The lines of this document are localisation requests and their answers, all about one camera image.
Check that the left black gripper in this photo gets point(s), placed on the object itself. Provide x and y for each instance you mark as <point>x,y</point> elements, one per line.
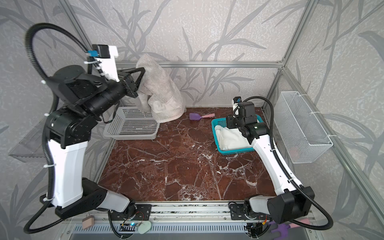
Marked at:
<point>130,84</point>

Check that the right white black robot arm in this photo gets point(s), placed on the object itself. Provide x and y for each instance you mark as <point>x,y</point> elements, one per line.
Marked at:
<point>292,200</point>

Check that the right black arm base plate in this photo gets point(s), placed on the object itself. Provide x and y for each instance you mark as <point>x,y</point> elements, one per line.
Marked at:
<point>243,211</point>

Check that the white towel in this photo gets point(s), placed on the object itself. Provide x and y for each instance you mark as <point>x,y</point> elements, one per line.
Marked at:
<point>230,139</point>

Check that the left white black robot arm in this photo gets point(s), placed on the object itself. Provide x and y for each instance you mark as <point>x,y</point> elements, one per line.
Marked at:
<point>80,98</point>

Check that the small green circuit board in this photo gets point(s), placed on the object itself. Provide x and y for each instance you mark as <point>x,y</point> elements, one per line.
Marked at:
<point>130,226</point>

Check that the grey towel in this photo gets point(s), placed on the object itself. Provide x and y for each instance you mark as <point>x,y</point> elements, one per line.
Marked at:
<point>158,94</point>

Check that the brown square block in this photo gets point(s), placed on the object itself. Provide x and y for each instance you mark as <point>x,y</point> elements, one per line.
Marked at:
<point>88,222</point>

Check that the purple pink toy fork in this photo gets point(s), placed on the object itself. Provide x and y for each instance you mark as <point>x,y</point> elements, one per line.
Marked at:
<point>282,229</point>

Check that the aluminium front rail frame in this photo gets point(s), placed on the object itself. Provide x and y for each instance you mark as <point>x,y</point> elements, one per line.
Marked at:
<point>166,218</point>

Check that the purple pink toy spatula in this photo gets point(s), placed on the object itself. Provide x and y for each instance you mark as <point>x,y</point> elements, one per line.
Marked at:
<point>197,117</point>

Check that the pale green oval disc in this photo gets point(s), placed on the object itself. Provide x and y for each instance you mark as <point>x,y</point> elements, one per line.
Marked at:
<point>144,227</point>

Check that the white wire mesh basket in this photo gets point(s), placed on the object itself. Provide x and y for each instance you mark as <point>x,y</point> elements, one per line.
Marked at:
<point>302,133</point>

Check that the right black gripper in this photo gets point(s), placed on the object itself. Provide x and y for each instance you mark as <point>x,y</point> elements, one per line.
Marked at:
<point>233,122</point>

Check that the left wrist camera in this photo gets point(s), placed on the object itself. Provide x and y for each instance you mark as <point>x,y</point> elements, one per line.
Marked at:
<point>105,56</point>

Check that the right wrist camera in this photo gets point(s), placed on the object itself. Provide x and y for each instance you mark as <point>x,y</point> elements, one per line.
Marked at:
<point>243,108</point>

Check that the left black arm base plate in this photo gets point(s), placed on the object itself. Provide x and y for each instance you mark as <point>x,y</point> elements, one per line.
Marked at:
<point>140,212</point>

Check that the teal plastic basket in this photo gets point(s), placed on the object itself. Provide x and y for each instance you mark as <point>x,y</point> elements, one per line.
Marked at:
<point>222,122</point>

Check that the white perforated plastic basket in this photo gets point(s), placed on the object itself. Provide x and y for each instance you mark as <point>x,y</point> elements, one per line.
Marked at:
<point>130,123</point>

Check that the clear acrylic wall shelf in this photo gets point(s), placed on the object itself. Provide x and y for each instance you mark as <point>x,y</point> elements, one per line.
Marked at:
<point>29,149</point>

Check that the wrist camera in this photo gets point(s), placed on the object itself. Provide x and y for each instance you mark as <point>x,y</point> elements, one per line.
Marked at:
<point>105,56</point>
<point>243,108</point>

